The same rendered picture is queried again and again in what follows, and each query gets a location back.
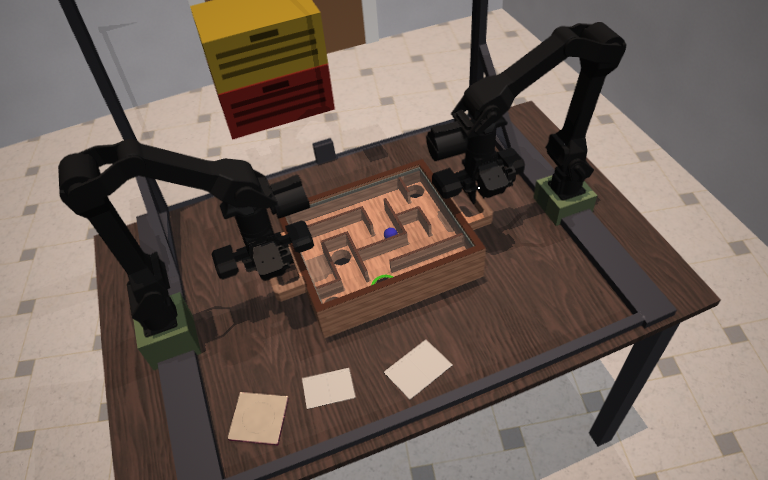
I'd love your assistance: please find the tan square board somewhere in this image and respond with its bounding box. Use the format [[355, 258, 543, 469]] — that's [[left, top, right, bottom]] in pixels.
[[228, 392, 288, 445]]

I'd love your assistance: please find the cream flat square panel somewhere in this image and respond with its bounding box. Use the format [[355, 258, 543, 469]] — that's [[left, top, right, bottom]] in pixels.
[[302, 368, 356, 409]]

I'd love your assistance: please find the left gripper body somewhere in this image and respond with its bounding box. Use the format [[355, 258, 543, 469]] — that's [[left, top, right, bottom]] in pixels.
[[432, 147, 525, 199]]

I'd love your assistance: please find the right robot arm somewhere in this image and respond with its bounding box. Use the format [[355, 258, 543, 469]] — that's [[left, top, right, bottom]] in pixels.
[[58, 139, 310, 337]]

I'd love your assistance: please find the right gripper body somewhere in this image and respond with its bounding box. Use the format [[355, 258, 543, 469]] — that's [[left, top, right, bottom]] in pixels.
[[212, 221, 314, 279]]

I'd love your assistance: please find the wooden maze board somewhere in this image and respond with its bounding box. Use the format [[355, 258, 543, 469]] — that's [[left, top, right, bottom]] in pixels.
[[270, 159, 493, 338]]

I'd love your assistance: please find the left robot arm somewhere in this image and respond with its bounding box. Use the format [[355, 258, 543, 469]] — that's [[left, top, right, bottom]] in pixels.
[[426, 22, 626, 201]]

